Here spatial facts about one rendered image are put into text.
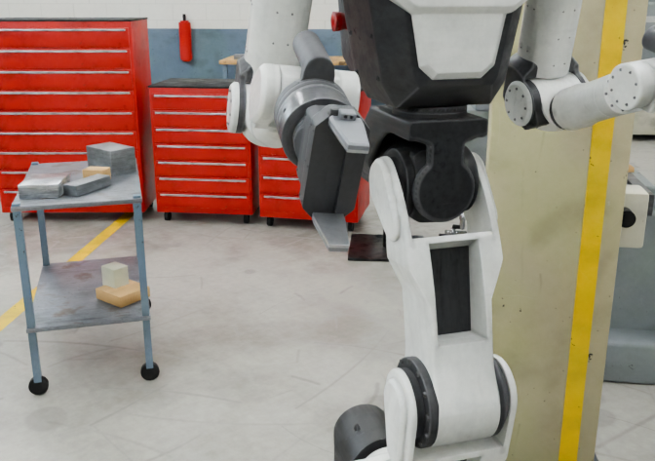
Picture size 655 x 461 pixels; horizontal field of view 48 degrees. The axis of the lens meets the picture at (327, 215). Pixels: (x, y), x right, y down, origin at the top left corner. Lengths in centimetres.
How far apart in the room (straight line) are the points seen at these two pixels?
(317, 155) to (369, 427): 98
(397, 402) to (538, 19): 65
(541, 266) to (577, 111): 125
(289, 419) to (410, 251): 202
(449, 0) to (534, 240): 145
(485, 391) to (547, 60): 55
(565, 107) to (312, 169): 62
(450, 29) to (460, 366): 50
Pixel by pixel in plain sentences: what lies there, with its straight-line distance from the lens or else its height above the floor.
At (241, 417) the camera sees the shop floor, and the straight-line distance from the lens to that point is 310.
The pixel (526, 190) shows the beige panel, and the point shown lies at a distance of 237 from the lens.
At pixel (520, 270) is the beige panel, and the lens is 245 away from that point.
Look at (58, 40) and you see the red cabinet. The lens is 557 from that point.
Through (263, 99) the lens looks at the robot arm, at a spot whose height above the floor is 151.
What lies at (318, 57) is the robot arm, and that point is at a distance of 84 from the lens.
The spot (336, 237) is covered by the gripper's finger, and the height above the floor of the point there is 140.
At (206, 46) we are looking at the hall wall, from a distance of 982.
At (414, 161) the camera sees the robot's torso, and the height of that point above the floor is 138.
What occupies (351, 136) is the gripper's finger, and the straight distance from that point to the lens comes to 67.
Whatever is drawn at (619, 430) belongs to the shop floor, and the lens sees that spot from 322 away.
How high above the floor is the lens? 163
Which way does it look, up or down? 17 degrees down
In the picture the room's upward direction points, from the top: straight up
